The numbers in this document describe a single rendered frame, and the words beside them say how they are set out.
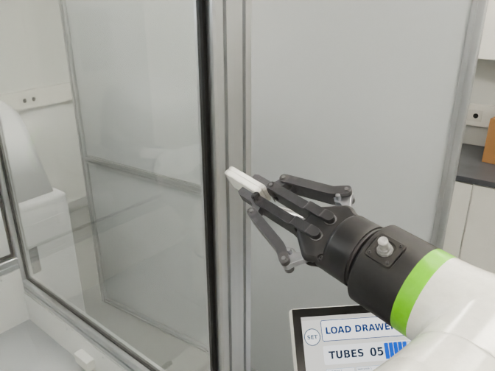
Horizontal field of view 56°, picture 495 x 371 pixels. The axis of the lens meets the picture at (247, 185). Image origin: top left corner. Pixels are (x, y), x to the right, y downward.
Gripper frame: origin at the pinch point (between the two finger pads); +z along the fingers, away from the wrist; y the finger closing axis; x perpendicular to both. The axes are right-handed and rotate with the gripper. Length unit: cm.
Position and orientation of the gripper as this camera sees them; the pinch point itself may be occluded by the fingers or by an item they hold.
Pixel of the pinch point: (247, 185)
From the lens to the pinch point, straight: 63.6
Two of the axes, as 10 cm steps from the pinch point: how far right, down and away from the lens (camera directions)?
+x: 3.3, 6.1, 7.2
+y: -6.8, 6.8, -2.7
